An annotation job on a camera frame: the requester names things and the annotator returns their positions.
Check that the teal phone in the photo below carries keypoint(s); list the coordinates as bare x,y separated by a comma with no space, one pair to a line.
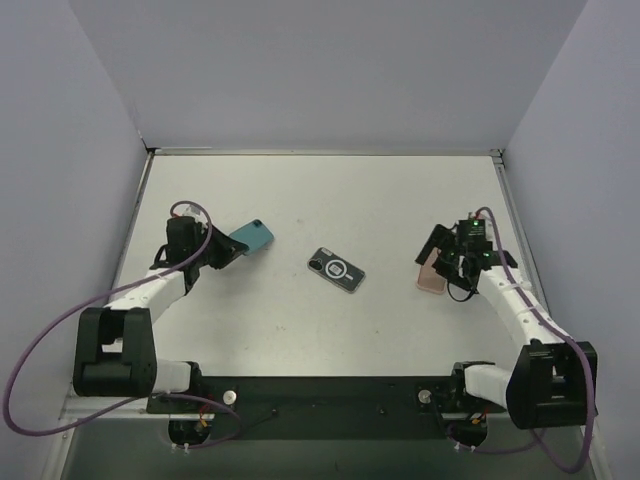
255,235

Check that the aluminium table frame rail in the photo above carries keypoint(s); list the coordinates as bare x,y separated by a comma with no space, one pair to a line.
528,262

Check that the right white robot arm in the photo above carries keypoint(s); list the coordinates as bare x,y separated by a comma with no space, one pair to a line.
553,381

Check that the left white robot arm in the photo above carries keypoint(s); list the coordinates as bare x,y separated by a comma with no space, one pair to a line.
115,351

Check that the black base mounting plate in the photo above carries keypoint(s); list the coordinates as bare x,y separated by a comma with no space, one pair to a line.
339,408

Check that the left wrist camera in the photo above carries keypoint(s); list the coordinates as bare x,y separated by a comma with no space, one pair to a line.
194,212

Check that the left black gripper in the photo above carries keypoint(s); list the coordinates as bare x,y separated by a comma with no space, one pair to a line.
215,251

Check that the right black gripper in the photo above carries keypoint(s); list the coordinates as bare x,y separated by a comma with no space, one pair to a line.
441,257

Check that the clear phone case black insert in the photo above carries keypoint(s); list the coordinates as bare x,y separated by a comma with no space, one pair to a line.
336,270

